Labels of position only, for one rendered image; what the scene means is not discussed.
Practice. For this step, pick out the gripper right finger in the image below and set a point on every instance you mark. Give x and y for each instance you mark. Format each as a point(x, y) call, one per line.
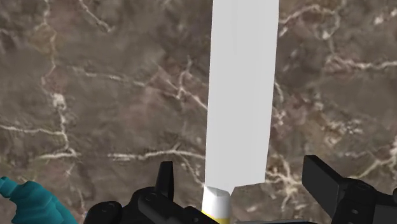
point(347, 194)

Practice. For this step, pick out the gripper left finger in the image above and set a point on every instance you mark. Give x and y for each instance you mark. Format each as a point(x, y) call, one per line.
point(155, 203)

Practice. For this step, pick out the teal figure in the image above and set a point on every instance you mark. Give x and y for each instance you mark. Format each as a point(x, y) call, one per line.
point(32, 204)

